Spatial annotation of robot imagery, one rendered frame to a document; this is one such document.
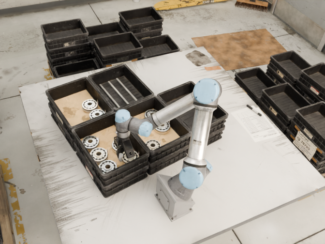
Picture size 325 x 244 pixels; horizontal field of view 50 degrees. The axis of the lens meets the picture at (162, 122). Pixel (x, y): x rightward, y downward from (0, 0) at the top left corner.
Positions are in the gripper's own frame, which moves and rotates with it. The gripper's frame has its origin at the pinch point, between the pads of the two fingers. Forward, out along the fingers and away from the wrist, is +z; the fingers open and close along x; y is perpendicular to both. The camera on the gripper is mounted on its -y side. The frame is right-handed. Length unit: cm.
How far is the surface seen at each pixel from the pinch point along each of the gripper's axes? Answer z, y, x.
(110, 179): -0.1, -9.2, 12.4
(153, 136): 2.5, 10.8, -24.0
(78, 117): 2.3, 45.6, 12.8
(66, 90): -2, 69, 12
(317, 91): 32, 21, -193
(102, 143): 2.4, 19.1, 6.3
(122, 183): 9.3, -8.4, 5.7
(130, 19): 36, 199, -94
